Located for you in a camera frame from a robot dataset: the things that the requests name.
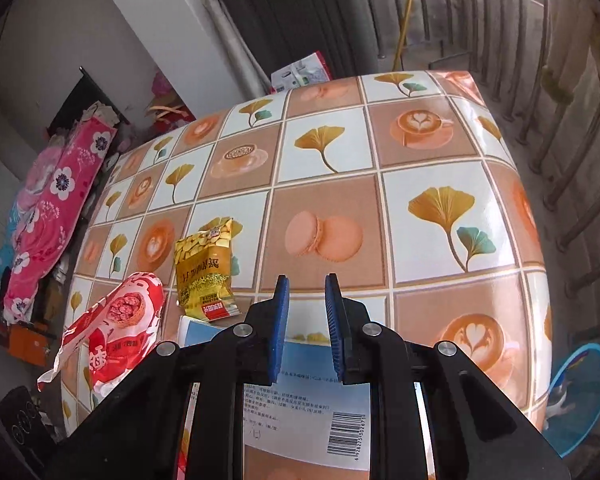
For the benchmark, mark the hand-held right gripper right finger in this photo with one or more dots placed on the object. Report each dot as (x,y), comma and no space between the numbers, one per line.
(332,325)

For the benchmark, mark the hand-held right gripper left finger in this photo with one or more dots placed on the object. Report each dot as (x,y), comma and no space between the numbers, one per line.
(280,325)

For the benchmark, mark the white and blue packet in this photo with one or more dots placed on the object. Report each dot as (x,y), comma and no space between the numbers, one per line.
(300,410)

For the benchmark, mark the blue mesh bin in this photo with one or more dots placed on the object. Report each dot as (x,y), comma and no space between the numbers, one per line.
(590,400)

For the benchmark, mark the yellow snack packet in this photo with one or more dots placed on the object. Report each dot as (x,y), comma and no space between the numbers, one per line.
(205,260)

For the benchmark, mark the table with patterned tablecloth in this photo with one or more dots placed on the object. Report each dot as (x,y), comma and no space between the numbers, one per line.
(330,170)

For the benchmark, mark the red and white snack bag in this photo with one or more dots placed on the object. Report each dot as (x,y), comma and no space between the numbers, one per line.
(120,320)

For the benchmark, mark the red plastic bags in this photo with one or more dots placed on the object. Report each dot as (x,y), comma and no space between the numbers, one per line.
(172,110)

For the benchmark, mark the red and white plastic pouch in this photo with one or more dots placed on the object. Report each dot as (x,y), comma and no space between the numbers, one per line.
(300,75)

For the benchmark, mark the orange box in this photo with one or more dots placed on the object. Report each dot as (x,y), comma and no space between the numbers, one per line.
(27,345)

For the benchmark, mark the black device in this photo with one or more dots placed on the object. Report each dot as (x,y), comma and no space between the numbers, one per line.
(20,435)

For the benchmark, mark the dark bag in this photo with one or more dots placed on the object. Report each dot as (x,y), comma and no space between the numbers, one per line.
(80,100)

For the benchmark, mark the black chair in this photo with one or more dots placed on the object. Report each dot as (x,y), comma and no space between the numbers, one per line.
(290,15)

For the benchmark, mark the yellow stick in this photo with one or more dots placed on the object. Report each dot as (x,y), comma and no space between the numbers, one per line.
(405,20)

